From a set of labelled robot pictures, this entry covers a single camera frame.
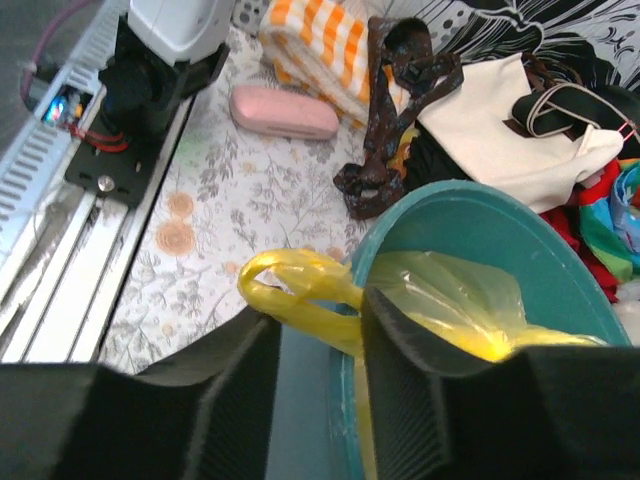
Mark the yellow trash bag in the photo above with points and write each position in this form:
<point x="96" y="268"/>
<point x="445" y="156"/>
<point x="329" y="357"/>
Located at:
<point x="476" y="307"/>

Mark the orange checkered towel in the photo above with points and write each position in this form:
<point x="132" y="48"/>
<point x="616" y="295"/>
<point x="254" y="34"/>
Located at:
<point x="321" y="47"/>

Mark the pink cylinder bottle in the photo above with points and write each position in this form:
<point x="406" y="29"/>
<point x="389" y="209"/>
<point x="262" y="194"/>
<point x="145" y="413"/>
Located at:
<point x="281" y="113"/>

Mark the cream canvas tote bag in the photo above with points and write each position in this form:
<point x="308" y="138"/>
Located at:
<point x="473" y="125"/>

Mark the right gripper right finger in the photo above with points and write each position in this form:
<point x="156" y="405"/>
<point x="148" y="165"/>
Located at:
<point x="420" y="428"/>

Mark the teal trash bin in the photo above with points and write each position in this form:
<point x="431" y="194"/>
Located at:
<point x="314" y="433"/>

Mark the red cloth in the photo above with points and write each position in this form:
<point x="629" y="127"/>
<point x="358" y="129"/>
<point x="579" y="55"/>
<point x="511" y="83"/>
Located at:
<point x="585" y="250"/>

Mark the black folded cloth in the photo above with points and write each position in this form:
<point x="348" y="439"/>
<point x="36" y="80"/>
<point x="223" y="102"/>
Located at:
<point x="428" y="162"/>

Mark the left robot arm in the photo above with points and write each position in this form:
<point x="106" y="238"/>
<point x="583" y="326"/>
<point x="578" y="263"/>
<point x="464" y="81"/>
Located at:
<point x="166" y="52"/>

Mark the colourful printed cloth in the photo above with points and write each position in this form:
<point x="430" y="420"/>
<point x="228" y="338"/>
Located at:
<point x="624" y="206"/>

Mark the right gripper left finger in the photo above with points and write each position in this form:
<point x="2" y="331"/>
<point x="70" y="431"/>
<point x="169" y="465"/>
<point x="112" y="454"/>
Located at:
<point x="234" y="369"/>

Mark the brown patterned shoe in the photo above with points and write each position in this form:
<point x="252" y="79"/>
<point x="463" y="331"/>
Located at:
<point x="405" y="76"/>

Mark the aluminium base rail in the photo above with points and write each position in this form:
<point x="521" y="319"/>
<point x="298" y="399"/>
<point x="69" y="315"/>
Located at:
<point x="70" y="308"/>

